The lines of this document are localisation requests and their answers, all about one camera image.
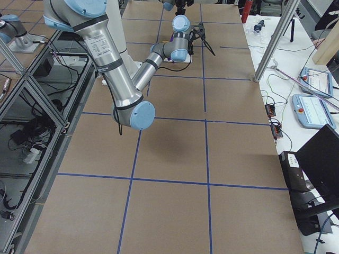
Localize grey aluminium camera post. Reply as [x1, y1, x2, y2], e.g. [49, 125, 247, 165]
[254, 0, 300, 83]

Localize black monitor with stand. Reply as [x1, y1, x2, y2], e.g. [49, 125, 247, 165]
[295, 124, 338, 219]

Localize black computer box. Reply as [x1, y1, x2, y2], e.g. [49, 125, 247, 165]
[279, 151, 333, 236]

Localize aluminium frame table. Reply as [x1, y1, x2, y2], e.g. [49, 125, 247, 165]
[1, 31, 95, 253]

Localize far teach pendant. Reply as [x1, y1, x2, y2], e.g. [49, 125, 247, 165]
[300, 67, 333, 98]

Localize black camera tripod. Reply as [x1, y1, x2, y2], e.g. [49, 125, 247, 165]
[188, 23, 216, 56]

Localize teach pendant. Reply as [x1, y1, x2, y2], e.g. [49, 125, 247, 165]
[292, 94, 336, 130]
[300, 67, 333, 98]

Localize wooden beam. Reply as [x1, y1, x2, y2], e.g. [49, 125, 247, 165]
[312, 0, 339, 65]

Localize near orange connector block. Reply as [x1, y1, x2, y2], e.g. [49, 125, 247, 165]
[270, 122, 283, 140]

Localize near teach pendant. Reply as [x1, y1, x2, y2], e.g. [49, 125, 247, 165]
[292, 94, 336, 130]

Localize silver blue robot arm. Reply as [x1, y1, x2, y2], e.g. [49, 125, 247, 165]
[1, 14, 32, 49]
[43, 1, 191, 130]

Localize far orange connector block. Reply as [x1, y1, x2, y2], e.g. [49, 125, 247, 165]
[265, 104, 276, 118]

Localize orange connector block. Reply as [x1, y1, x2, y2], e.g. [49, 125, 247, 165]
[265, 104, 276, 118]
[270, 122, 283, 140]

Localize red bottle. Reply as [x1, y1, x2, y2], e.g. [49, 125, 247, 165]
[242, 0, 253, 17]

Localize brown paper table cover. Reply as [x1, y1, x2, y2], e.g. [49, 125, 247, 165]
[25, 4, 303, 253]

